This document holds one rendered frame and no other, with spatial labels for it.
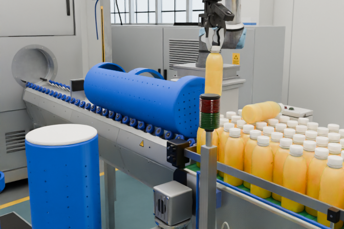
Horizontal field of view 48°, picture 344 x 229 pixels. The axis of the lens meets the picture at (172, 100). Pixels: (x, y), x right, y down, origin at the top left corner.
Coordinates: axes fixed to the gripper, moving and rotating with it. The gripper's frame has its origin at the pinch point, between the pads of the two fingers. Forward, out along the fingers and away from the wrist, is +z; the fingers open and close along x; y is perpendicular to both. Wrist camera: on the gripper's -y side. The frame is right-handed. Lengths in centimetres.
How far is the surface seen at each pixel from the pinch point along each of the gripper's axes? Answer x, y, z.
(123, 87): 15, 57, 20
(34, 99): 29, 196, 41
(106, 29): -18, 157, -14
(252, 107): -2.4, -20.2, 22.0
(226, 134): 6.9, -16.8, 31.7
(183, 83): 4.6, 16.4, 15.6
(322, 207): 7, -59, 44
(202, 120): 30, -33, 22
